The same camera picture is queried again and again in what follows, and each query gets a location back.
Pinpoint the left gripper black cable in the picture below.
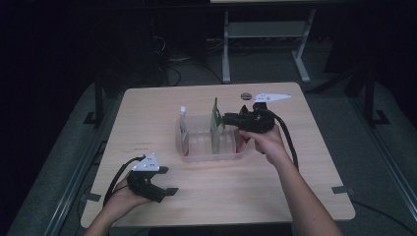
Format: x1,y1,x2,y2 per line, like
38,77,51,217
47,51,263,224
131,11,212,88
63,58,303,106
102,155,147,207

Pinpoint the person's right hand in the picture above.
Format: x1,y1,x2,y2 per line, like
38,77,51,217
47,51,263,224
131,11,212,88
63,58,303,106
238,124,290,167

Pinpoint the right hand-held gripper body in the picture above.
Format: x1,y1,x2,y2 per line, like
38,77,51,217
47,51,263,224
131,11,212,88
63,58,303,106
237,92,292,134

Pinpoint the person's left hand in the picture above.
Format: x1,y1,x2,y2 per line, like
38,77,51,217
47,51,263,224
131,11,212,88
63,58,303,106
103,178,153,219

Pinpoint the black metal stand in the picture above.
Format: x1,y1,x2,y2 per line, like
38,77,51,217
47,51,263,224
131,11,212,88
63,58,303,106
343,65,391,129
83,73,106,129

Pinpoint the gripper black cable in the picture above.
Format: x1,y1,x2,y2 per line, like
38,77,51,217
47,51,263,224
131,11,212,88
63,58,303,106
102,155,147,207
267,109,300,171

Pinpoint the clear plastic container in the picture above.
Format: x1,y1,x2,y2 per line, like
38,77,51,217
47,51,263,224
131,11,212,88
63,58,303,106
175,112,252,163

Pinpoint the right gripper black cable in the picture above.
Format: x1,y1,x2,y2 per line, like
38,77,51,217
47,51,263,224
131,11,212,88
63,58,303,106
267,109,300,171

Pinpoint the white metal stand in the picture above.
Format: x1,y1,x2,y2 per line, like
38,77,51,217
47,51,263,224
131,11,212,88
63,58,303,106
221,9,317,85

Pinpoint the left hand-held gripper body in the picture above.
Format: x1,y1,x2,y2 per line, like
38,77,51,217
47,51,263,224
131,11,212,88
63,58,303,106
127,152,166,204

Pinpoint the white spouted sauce pouch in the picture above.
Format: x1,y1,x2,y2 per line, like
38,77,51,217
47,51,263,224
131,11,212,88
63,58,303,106
179,105,191,157

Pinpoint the green white sauce packet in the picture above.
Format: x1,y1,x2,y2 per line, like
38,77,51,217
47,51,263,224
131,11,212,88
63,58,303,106
210,96,226,155

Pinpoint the black floor cable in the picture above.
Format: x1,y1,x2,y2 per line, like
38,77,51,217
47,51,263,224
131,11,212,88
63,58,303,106
352,199,417,232

